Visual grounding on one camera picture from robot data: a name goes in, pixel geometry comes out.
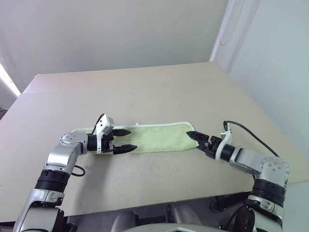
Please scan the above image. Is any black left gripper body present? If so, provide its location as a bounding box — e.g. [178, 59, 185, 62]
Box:
[101, 133, 115, 154]

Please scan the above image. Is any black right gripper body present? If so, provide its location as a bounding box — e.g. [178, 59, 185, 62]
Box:
[205, 135, 223, 160]

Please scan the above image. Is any light green towel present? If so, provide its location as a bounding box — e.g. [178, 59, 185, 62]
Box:
[70, 121, 200, 156]

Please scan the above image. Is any beige table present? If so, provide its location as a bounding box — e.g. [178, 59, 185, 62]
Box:
[0, 61, 309, 224]

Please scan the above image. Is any grey rounded shape under table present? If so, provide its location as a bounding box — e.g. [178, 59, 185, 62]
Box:
[112, 210, 139, 232]
[168, 201, 201, 223]

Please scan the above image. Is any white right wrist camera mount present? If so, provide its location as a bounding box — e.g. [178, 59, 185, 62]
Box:
[215, 124, 233, 161]

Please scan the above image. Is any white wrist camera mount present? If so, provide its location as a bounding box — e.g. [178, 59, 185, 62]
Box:
[92, 113, 114, 155]
[215, 124, 233, 161]

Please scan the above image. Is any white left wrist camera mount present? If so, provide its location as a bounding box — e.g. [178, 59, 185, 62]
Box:
[92, 113, 114, 155]

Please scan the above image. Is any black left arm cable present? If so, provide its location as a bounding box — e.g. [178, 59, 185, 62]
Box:
[70, 165, 86, 177]

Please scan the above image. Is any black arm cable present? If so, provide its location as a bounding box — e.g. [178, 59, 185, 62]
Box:
[70, 165, 86, 177]
[223, 120, 281, 158]

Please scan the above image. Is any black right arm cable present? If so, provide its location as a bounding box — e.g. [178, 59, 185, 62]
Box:
[223, 120, 281, 158]

